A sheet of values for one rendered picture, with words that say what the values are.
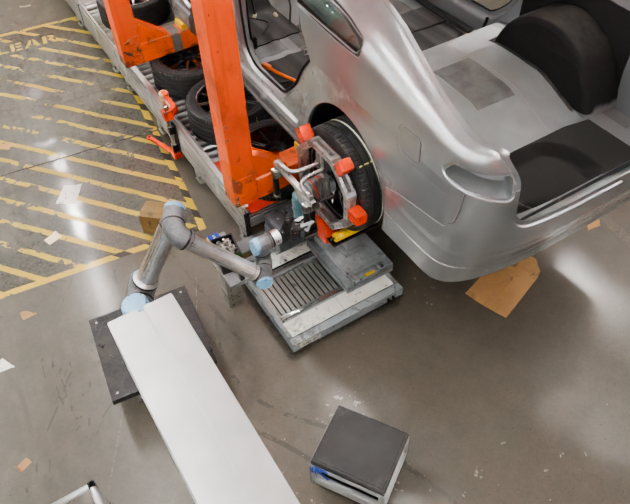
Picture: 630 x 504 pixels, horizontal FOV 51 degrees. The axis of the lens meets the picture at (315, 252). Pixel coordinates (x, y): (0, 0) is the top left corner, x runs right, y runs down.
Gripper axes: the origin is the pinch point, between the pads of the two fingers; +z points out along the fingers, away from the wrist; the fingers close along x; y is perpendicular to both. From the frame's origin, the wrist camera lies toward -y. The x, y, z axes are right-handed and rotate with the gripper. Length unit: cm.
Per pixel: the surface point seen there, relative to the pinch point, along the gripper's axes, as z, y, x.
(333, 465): -56, 49, 108
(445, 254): 35, -16, 72
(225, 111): -16, -43, -60
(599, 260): 184, 83, 72
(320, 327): -8, 75, 20
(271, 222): -2, 43, -48
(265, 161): 6, 5, -62
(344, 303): 15, 75, 12
